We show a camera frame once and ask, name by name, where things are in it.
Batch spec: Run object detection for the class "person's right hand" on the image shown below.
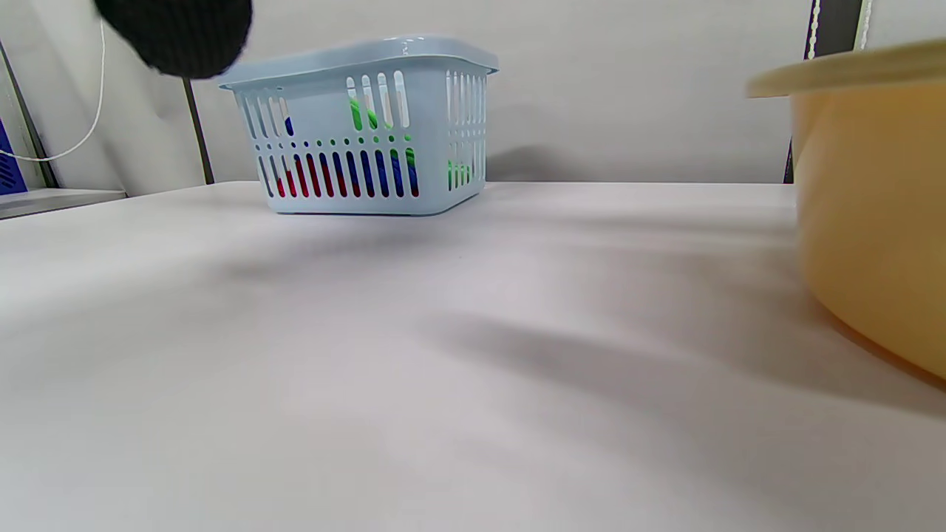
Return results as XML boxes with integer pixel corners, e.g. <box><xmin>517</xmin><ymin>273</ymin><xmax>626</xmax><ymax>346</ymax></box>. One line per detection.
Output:
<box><xmin>92</xmin><ymin>0</ymin><xmax>253</xmax><ymax>80</ymax></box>

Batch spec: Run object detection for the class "red rectangular towel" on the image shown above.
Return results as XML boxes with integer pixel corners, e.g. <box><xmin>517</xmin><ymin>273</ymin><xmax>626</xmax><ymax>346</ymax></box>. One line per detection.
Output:
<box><xmin>273</xmin><ymin>151</ymin><xmax>333</xmax><ymax>199</ymax></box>

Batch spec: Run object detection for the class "green rectangular towel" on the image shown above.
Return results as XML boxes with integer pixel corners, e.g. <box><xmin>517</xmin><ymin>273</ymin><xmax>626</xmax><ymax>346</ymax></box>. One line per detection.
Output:
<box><xmin>347</xmin><ymin>96</ymin><xmax>474</xmax><ymax>191</ymax></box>

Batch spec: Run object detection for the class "blue rectangular towel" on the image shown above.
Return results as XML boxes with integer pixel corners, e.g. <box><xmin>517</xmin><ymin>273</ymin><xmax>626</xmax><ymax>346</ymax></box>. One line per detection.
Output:
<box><xmin>283</xmin><ymin>115</ymin><xmax>421</xmax><ymax>199</ymax></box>

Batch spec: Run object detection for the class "light blue plastic basket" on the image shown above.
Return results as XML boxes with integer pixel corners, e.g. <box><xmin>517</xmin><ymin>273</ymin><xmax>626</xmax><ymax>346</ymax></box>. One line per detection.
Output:
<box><xmin>218</xmin><ymin>35</ymin><xmax>500</xmax><ymax>216</ymax></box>

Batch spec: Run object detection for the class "blue panel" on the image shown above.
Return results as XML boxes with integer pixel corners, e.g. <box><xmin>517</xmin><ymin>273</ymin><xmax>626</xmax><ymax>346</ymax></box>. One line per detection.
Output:
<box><xmin>0</xmin><ymin>118</ymin><xmax>29</xmax><ymax>197</ymax></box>

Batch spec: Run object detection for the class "grey side table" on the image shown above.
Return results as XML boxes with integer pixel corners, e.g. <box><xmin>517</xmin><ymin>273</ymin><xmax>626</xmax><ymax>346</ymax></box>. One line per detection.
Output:
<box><xmin>0</xmin><ymin>188</ymin><xmax>128</xmax><ymax>220</ymax></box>

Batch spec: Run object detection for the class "yellow plastic basin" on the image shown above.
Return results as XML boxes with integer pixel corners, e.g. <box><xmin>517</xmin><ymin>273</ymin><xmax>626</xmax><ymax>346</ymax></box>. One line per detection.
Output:
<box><xmin>746</xmin><ymin>38</ymin><xmax>946</xmax><ymax>385</ymax></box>

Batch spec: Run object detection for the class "thin dark wall strip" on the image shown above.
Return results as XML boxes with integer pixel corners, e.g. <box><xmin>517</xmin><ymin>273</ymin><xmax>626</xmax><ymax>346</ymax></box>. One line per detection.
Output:
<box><xmin>183</xmin><ymin>78</ymin><xmax>217</xmax><ymax>185</ymax></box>
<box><xmin>0</xmin><ymin>41</ymin><xmax>61</xmax><ymax>189</ymax></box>

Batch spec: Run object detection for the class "thin white cable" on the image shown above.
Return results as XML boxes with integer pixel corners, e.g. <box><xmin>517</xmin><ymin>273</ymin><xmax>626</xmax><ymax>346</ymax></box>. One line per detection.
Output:
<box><xmin>0</xmin><ymin>18</ymin><xmax>108</xmax><ymax>163</ymax></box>

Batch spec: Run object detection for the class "dark grey wall strip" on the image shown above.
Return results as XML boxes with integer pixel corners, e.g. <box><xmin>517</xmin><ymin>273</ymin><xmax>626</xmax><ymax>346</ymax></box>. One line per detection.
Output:
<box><xmin>783</xmin><ymin>0</ymin><xmax>865</xmax><ymax>184</ymax></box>

